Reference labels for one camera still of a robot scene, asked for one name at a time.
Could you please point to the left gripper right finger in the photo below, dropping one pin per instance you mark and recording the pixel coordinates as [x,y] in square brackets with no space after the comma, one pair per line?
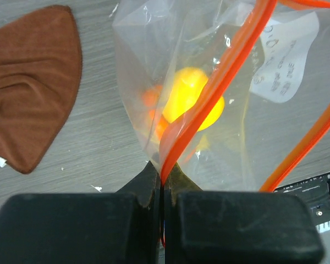
[235,227]

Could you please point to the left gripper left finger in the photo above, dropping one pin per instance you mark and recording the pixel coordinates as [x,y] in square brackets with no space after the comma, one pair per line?
[119,227]

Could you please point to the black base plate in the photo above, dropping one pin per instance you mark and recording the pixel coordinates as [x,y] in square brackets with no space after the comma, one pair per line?
[315,192]

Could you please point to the clear orange-zip bag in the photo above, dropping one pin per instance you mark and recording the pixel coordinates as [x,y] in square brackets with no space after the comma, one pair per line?
[267,100]

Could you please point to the slotted cable duct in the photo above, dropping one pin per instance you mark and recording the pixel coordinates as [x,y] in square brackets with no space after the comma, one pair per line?
[323,227]

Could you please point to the orange persimmon toy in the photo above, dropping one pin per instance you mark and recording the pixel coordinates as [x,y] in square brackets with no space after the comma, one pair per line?
[150,98]

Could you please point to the yellow lemon toy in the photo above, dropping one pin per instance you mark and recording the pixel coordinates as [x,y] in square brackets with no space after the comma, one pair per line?
[187,86]

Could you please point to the brown cloth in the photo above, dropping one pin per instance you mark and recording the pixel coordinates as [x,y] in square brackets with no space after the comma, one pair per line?
[40,71]

